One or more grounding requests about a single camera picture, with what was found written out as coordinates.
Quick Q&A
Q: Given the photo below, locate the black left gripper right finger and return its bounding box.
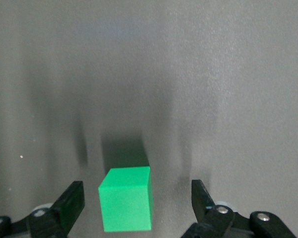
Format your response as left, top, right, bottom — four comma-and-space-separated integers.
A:
181, 179, 235, 238

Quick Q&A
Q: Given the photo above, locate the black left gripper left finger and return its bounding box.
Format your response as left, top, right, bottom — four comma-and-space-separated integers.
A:
26, 180, 85, 238

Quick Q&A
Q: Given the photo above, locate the green cube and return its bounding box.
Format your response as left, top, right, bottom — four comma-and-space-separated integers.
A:
98, 166, 155, 233

